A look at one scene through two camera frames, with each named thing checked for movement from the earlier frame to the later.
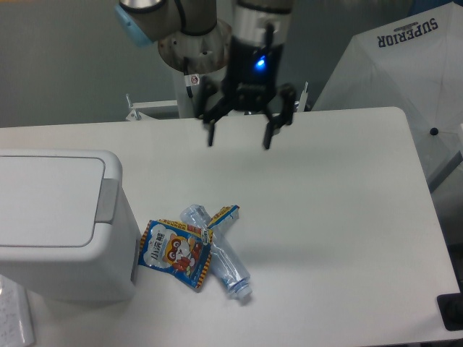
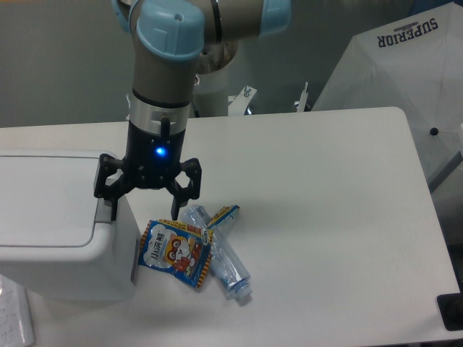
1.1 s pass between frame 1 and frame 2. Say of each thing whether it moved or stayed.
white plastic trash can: stayed
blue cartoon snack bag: stayed
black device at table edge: stayed
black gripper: moved
